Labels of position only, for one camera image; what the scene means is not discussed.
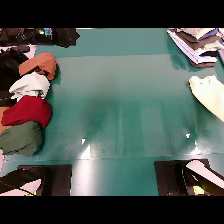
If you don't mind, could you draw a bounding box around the red garment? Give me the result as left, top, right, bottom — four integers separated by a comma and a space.
0, 95, 53, 129

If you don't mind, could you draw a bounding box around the white garment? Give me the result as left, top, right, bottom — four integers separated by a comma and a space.
8, 72, 51, 101

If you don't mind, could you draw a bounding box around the orange garment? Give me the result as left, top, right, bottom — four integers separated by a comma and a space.
18, 52, 58, 81

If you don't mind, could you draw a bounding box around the green garment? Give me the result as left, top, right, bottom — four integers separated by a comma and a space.
0, 120, 45, 157

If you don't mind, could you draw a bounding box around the cream garment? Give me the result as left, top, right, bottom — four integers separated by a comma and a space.
188, 74, 224, 123

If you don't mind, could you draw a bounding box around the heap of clothes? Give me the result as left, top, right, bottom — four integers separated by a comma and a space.
0, 27, 81, 48

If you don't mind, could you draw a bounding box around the stack of folded clothes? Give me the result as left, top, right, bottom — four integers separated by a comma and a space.
166, 27, 224, 68

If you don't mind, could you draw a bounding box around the black garment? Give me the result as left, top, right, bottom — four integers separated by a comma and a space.
0, 47, 30, 108

